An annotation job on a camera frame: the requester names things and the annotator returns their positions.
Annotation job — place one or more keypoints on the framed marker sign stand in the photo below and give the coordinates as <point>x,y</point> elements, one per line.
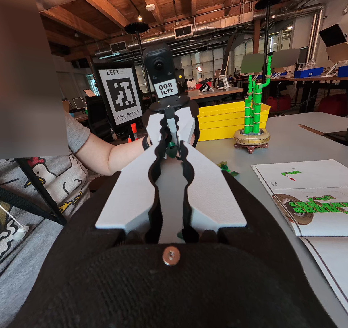
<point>122,94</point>

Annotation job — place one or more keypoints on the silver air duct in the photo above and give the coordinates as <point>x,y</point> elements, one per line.
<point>312,34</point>

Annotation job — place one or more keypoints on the black wristband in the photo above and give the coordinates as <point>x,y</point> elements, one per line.
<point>146,143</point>

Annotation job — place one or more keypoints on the idle black white gripper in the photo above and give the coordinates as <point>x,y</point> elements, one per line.
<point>206,87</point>

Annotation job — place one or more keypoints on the pile of green brick pieces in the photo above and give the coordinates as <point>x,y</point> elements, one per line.
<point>225,167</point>

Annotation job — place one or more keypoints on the small green brick piece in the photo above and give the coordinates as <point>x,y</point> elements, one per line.
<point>180,235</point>

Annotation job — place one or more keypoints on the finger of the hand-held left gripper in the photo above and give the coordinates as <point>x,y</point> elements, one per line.
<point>153,127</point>
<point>187,124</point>

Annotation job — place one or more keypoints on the building instruction booklet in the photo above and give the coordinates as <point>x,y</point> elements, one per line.
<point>320,176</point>

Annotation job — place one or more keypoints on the yellow plastic bin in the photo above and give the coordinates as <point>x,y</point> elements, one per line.
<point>217,124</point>

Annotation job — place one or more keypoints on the person's left forearm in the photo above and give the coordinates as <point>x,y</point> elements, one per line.
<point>108,154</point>

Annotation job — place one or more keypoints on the green toy bamboo model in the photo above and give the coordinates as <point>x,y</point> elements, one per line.
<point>251,121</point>

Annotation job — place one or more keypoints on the blue bin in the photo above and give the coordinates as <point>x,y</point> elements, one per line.
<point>308,73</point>
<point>343,71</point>

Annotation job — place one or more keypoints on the orange traffic cone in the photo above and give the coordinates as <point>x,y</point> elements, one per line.
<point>133,132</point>

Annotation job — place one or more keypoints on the black tablet on stand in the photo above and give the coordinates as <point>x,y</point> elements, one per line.
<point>331,34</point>

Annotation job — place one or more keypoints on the red bag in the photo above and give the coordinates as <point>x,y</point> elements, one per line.
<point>334,105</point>
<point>280,104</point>

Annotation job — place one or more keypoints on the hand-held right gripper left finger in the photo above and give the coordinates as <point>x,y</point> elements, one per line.
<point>127,197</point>

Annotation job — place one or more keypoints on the wooden background table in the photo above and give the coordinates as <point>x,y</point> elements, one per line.
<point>217,91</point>

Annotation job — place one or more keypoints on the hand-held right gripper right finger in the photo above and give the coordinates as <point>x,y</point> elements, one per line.
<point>214,197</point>

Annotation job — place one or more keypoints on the white phone stand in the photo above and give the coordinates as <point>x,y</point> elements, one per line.
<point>224,82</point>

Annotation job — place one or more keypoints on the brown wooden strip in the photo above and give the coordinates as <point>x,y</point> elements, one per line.
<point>312,129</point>

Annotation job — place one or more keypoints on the dark green brick leaf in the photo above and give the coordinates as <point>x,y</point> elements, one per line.
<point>171,146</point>

